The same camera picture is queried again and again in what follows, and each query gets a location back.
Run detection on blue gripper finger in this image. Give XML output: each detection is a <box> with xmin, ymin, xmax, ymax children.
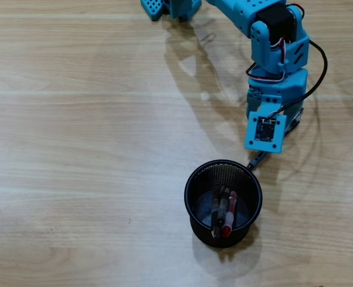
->
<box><xmin>247</xmin><ymin>86</ymin><xmax>263</xmax><ymax>114</ymax></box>

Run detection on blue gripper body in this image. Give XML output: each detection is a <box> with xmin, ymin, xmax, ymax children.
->
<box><xmin>247</xmin><ymin>69</ymin><xmax>310</xmax><ymax>117</ymax></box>

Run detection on clear pen with grey grip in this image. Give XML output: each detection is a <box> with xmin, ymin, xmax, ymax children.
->
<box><xmin>246</xmin><ymin>106</ymin><xmax>305</xmax><ymax>171</ymax></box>

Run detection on clear pen with black cap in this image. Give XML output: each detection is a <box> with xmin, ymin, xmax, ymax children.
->
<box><xmin>216</xmin><ymin>186</ymin><xmax>231</xmax><ymax>231</ymax></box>

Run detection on red retractable pen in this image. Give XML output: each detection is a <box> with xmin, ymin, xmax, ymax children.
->
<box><xmin>222</xmin><ymin>191</ymin><xmax>238</xmax><ymax>239</ymax></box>

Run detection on black retractable pen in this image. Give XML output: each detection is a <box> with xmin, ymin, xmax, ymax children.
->
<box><xmin>210</xmin><ymin>191</ymin><xmax>222</xmax><ymax>240</ymax></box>

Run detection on black mesh pen holder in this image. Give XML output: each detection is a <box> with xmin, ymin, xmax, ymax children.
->
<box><xmin>183</xmin><ymin>159</ymin><xmax>263</xmax><ymax>248</ymax></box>

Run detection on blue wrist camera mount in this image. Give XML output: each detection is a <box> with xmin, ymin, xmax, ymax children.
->
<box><xmin>243</xmin><ymin>110</ymin><xmax>287</xmax><ymax>154</ymax></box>

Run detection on red white black servo wires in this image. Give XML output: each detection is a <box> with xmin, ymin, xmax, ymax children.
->
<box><xmin>245</xmin><ymin>2</ymin><xmax>305</xmax><ymax>82</ymax></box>

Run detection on black camera cable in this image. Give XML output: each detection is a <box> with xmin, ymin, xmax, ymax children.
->
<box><xmin>262</xmin><ymin>40</ymin><xmax>329</xmax><ymax>122</ymax></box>

